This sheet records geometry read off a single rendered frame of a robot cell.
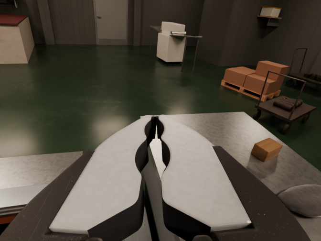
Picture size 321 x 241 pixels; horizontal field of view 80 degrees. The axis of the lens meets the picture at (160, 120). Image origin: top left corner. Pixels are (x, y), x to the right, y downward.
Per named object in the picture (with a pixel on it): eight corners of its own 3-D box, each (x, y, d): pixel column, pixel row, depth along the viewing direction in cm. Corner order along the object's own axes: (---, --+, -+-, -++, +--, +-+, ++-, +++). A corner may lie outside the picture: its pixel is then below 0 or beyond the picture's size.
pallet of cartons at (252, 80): (284, 98, 443) (297, 68, 409) (257, 103, 403) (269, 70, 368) (242, 80, 537) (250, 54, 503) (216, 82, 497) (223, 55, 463)
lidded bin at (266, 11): (278, 17, 599) (282, 8, 586) (271, 16, 583) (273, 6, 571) (266, 16, 633) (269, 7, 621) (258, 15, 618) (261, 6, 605)
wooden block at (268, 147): (263, 162, 73) (268, 152, 71) (250, 153, 78) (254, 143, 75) (278, 155, 78) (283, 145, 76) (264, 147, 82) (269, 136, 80)
